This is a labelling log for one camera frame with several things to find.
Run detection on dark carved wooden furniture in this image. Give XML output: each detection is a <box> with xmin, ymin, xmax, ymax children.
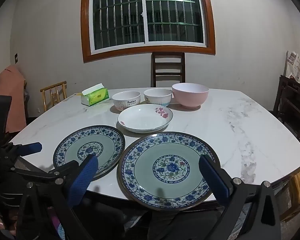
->
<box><xmin>273</xmin><ymin>75</ymin><xmax>300</xmax><ymax>148</ymax></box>

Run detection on white bowl blue band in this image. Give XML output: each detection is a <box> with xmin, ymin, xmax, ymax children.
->
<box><xmin>143</xmin><ymin>88</ymin><xmax>173</xmax><ymax>107</ymax></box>

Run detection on green tissue pack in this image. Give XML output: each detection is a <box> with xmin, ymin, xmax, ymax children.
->
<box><xmin>81</xmin><ymin>83</ymin><xmax>109</xmax><ymax>106</ymax></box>

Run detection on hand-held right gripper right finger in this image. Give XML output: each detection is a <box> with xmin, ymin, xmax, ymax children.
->
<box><xmin>199</xmin><ymin>154</ymin><xmax>282</xmax><ymax>240</ymax></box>

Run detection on wooden framed barred window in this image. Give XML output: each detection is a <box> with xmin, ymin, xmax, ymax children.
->
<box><xmin>80</xmin><ymin>0</ymin><xmax>216</xmax><ymax>63</ymax></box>

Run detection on white pink-flower plate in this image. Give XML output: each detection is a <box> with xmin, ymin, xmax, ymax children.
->
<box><xmin>117</xmin><ymin>104</ymin><xmax>174</xmax><ymax>133</ymax></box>

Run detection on purple patterned clothing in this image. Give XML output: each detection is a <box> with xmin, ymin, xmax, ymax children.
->
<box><xmin>49</xmin><ymin>212</ymin><xmax>67</xmax><ymax>240</ymax></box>

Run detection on pink cloth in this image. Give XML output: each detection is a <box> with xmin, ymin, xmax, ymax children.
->
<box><xmin>0</xmin><ymin>65</ymin><xmax>27</xmax><ymax>133</ymax></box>

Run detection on blue patterned plate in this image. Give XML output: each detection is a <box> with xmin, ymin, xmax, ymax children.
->
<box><xmin>117</xmin><ymin>131</ymin><xmax>222</xmax><ymax>212</ymax></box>
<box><xmin>52</xmin><ymin>125</ymin><xmax>126</xmax><ymax>180</ymax></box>

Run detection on light wooden chair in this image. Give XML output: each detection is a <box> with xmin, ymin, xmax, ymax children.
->
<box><xmin>40</xmin><ymin>81</ymin><xmax>67</xmax><ymax>113</ymax></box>

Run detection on dark wooden chair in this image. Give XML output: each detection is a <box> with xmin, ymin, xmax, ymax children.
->
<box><xmin>151</xmin><ymin>52</ymin><xmax>186</xmax><ymax>87</ymax></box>

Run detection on light wooden stool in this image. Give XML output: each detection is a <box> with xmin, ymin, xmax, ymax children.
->
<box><xmin>282</xmin><ymin>167</ymin><xmax>300</xmax><ymax>220</ymax></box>

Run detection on white printed paper bags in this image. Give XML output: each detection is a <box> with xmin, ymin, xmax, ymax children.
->
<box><xmin>284</xmin><ymin>44</ymin><xmax>300</xmax><ymax>85</ymax></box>

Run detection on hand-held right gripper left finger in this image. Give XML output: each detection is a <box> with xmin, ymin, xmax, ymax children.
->
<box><xmin>16</xmin><ymin>154</ymin><xmax>99</xmax><ymax>240</ymax></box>

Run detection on white bowl pink print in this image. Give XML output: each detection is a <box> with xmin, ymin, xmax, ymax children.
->
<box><xmin>112</xmin><ymin>91</ymin><xmax>141</xmax><ymax>112</ymax></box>

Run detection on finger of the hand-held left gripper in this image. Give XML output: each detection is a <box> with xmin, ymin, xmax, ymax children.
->
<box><xmin>9</xmin><ymin>160</ymin><xmax>80</xmax><ymax>180</ymax></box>
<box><xmin>0</xmin><ymin>142</ymin><xmax>42</xmax><ymax>160</ymax></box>

